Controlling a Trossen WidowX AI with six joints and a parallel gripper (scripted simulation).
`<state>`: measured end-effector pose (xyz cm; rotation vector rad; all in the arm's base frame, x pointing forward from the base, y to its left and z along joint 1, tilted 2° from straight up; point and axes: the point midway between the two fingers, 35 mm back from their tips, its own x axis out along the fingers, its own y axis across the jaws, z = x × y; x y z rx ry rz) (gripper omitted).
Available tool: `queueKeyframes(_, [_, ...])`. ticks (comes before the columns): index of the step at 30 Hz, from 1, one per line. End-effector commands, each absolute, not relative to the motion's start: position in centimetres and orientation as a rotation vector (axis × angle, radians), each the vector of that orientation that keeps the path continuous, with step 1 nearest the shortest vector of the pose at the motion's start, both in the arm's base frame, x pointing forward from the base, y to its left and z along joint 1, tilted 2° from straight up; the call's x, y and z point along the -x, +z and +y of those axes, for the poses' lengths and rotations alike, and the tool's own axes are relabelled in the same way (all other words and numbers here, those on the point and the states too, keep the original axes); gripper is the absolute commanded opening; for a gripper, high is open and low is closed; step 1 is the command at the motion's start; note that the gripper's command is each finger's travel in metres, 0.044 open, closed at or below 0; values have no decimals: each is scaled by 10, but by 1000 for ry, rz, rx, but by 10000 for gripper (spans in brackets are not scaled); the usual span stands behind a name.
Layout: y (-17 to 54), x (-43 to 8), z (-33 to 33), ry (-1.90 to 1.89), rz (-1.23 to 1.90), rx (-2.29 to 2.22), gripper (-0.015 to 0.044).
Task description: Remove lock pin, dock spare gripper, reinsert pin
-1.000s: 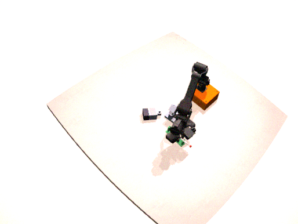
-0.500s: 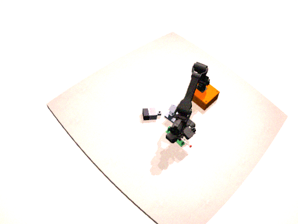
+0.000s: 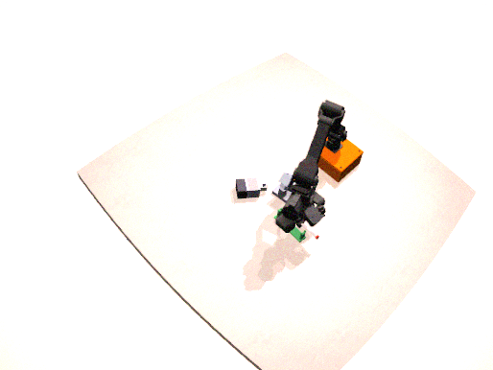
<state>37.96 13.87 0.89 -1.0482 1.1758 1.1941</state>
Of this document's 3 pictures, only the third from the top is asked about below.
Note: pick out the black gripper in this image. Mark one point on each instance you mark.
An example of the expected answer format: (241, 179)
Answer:
(288, 225)

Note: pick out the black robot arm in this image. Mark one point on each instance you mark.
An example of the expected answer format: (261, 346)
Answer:
(305, 176)

